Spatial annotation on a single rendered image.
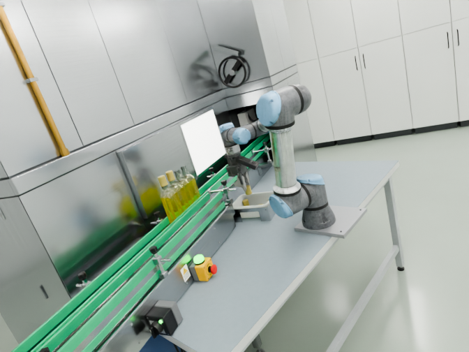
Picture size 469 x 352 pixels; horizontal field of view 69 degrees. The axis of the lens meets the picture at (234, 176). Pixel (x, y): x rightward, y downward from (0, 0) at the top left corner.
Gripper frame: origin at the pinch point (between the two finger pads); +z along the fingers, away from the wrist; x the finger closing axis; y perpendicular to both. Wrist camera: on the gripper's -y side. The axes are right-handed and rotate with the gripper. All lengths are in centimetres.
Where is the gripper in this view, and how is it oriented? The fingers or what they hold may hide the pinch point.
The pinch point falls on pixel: (247, 187)
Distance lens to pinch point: 180.0
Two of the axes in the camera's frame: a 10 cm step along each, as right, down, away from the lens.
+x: -4.1, 4.0, -8.2
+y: -8.7, 1.0, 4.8
